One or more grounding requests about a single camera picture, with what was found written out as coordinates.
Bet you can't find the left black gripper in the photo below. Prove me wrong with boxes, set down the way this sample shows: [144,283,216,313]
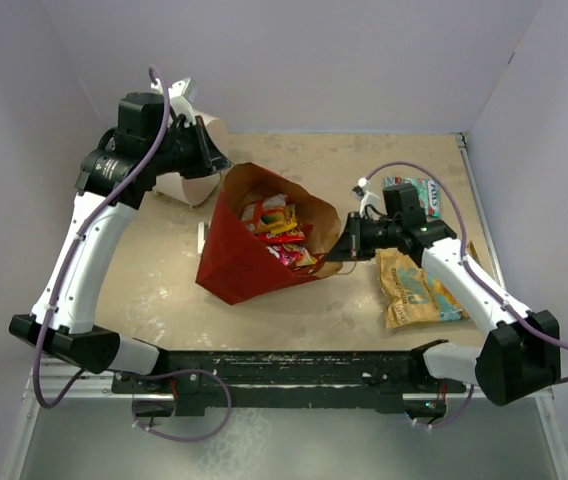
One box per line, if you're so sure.
[148,115,231,180]

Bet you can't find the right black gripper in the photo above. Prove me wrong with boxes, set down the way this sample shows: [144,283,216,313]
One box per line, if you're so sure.
[325,211,401,262]

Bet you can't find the gold chips bag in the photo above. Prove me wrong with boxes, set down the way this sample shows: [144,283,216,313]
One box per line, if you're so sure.
[376,249,470,330]

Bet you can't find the teal candy packet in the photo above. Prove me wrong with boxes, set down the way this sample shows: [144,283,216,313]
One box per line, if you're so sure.
[383,176,441,219]

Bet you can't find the colourful candy packet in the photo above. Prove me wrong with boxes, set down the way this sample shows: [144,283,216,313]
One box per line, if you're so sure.
[240,194,306,244]

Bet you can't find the red paper bag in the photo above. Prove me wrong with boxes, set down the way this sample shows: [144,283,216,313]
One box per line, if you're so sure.
[195,163,342,305]

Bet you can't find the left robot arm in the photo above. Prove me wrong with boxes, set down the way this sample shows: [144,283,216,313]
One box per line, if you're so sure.
[9,93,231,392]

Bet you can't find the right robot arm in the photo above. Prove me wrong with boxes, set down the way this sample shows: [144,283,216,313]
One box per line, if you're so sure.
[325,178,561,406]

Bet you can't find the white cylinder container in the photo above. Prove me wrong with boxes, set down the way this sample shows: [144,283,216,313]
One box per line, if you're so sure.
[153,110,230,208]

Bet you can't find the small white block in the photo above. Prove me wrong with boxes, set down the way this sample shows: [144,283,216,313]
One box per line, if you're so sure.
[197,222,209,256]

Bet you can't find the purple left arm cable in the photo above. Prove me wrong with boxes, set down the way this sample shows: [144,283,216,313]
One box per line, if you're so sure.
[31,64,171,409]

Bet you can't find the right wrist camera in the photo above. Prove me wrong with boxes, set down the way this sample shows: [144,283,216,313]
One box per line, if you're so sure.
[351,177,380,217]

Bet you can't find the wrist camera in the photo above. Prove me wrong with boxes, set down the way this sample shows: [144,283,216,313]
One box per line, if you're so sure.
[150,77,197,125]
[351,177,380,217]

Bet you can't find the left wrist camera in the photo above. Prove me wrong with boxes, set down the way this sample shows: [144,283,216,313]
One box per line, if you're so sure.
[150,77,197,125]

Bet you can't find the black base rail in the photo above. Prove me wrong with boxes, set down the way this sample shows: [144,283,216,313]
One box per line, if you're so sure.
[112,348,466,417]

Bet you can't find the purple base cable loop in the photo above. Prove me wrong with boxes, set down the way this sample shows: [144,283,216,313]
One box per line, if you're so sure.
[131,369,235,443]

